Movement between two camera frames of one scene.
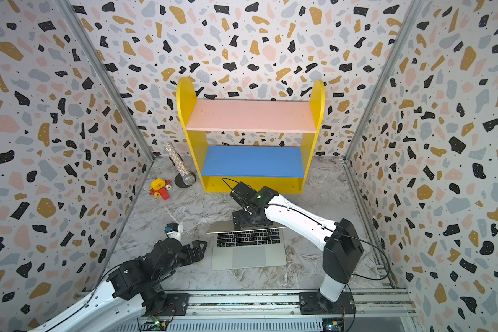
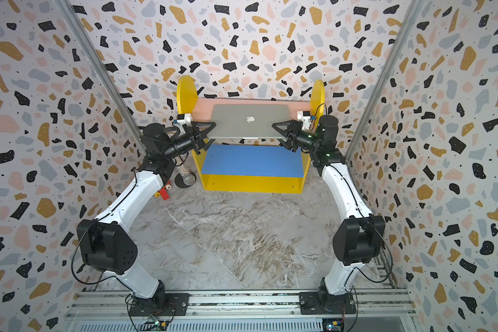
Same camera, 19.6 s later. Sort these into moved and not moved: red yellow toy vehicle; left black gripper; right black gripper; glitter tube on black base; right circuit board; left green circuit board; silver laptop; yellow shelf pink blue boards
Moved: right black gripper; left black gripper; silver laptop
Not moved: left green circuit board; glitter tube on black base; right circuit board; red yellow toy vehicle; yellow shelf pink blue boards
